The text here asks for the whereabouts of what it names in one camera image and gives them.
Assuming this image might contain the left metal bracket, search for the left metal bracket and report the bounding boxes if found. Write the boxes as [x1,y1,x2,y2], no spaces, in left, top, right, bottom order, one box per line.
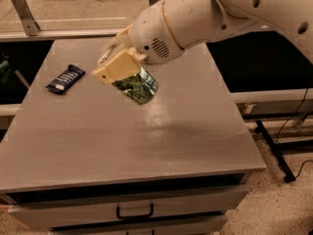
[11,0,40,36]

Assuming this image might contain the grey lower drawer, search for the grey lower drawer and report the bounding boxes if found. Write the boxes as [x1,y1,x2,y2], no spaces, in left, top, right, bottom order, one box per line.
[51,214,227,235]

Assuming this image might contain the dark blue snack bar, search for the dark blue snack bar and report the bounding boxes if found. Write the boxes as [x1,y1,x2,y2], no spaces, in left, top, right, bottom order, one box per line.
[46,65,85,94]

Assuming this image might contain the black floor stand bar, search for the black floor stand bar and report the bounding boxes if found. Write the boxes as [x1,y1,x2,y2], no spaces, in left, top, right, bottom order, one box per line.
[254,120,296,183]

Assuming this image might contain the green soda can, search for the green soda can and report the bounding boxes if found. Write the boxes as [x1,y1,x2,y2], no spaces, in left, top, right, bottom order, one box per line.
[112,68,158,105]

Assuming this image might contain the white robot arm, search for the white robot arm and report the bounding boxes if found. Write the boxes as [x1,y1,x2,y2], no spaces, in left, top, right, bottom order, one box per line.
[93,0,313,84]

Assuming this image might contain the black cable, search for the black cable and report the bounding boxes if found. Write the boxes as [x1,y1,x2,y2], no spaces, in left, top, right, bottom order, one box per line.
[273,87,313,178]

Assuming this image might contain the grey metal rail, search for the grey metal rail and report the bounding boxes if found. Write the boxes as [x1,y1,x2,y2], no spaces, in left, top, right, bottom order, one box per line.
[0,27,123,42]

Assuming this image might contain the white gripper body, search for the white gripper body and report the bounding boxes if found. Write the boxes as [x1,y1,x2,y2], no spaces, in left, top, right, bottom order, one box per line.
[129,1,184,65]

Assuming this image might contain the black drawer handle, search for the black drawer handle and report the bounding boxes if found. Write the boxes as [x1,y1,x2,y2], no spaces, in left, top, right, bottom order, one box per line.
[115,204,155,220]

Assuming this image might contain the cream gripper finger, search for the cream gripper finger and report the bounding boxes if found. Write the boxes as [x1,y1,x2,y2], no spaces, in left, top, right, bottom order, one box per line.
[92,48,144,84]
[97,24,132,65]

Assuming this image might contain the grey top drawer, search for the grey top drawer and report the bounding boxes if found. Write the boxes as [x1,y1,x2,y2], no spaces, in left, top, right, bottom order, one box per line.
[9,184,247,228]

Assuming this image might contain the grey drawer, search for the grey drawer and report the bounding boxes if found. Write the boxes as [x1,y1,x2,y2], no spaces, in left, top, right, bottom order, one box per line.
[9,184,247,228]
[51,214,227,235]

